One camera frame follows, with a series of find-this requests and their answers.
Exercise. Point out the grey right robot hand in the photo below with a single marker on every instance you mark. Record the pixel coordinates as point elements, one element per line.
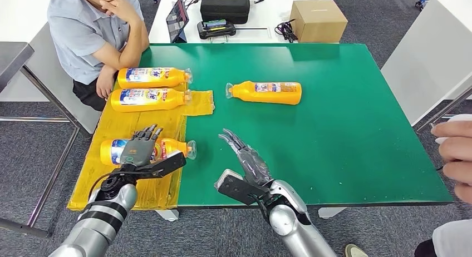
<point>252,165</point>

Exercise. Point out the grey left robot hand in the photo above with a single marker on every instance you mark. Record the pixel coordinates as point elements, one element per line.
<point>138,152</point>

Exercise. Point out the person's left hand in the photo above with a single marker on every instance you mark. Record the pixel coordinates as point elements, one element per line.
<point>106,84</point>

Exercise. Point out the standing person's hand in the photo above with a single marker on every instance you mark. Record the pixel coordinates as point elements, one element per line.
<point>459,148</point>

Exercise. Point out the person's right hand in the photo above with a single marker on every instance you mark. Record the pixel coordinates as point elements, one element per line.
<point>121,8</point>

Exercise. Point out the orange detergent bottle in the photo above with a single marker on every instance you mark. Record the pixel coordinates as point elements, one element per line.
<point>147,80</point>
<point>265,95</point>
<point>147,102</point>
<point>173,148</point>

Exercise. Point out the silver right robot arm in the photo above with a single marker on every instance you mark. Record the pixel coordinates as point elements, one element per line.
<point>298,229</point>

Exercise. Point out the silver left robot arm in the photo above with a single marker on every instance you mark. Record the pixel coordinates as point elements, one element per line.
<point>99,222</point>

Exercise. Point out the yellow taped cardboard mat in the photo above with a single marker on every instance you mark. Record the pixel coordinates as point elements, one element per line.
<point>121,126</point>

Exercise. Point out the seated person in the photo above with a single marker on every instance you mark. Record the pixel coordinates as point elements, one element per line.
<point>79,38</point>

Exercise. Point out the black tablet on stand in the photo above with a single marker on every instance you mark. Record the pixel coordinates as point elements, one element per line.
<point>177,19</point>

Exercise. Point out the white table foot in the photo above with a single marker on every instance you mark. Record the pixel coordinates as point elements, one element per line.
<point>332,212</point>
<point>167,215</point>

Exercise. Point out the standing person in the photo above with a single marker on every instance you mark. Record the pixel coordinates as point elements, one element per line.
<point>453,240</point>

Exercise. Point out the white table with metal legs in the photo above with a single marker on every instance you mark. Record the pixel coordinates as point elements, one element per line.
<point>431,56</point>

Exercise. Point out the black handheld controller with screen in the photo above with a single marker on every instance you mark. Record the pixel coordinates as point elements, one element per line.
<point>217,29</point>

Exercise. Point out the black zipped carry case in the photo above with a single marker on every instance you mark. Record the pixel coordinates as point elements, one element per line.
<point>225,6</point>

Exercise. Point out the pale shoe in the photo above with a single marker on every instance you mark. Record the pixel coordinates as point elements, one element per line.
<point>356,251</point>

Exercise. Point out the white table with equipment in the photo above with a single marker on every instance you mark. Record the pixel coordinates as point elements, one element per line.
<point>265,15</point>

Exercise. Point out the brown cardboard box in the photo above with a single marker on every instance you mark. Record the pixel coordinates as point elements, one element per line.
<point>319,23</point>

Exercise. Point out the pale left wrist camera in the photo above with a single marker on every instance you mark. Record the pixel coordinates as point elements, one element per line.
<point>166,167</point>

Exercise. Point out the grey desk with metal frame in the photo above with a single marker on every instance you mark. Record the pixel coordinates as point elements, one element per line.
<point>13,60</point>

